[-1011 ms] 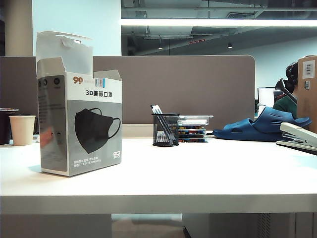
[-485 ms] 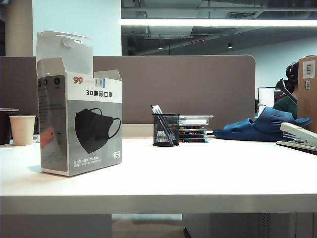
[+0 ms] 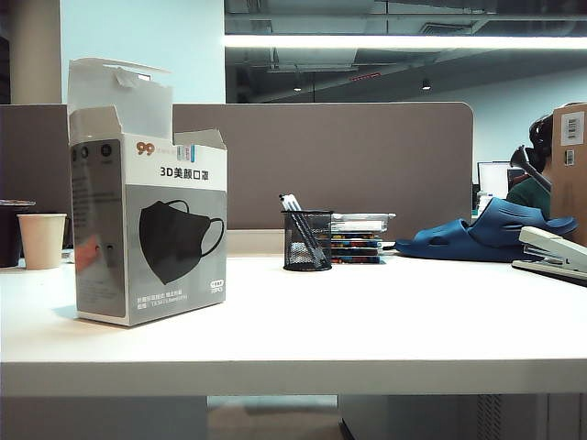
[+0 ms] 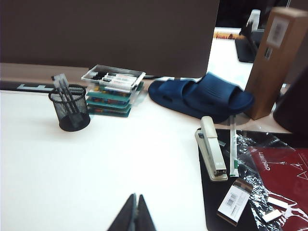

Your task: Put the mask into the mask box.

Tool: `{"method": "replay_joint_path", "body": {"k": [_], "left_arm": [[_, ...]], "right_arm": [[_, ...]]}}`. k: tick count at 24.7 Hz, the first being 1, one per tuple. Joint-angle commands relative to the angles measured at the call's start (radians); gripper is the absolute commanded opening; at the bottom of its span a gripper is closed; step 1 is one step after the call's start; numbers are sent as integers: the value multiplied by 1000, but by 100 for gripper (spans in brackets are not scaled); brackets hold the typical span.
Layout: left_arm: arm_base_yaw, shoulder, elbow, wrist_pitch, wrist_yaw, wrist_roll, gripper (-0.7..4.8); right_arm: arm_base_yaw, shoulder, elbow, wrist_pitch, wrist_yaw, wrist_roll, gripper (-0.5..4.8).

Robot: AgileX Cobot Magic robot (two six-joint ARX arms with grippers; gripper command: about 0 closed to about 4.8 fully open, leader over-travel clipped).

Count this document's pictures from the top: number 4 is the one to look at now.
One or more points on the wide brown desk partition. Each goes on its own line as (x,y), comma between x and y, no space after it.
(108,31)

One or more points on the dark bulky rounded object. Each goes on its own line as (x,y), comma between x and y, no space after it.
(293,113)

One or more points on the black mesh pen holder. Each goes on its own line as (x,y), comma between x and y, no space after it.
(72,115)

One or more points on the white marker black cap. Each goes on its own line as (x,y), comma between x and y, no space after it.
(122,77)
(118,83)

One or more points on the blue rubber slipper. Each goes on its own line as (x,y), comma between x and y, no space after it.
(204,91)

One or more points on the black grey angled stand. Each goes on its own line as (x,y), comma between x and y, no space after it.
(251,39)

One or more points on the tall cardboard box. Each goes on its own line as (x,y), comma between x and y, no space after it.
(272,72)

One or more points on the orange printed strip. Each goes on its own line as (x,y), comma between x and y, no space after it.
(226,36)

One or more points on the clear crumpled plastic bag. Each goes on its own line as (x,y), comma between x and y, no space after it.
(250,149)

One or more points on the beige stapler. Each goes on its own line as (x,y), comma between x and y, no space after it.
(213,149)

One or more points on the black desk mat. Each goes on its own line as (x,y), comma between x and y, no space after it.
(211,204)

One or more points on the clear plastic tray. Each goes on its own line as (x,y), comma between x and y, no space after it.
(87,77)

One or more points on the red A4 paper pack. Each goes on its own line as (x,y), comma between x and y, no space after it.
(284,173)

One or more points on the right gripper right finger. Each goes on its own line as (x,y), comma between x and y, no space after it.
(145,219)

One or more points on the white pen in wrapper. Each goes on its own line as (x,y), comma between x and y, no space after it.
(233,149)

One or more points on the black flat desk item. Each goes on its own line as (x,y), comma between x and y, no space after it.
(244,55)

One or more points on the small silver staple box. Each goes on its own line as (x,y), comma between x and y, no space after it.
(234,202)

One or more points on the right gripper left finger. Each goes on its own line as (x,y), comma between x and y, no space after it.
(125,219)

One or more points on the small white rectangular piece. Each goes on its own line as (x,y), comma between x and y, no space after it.
(279,202)
(272,215)

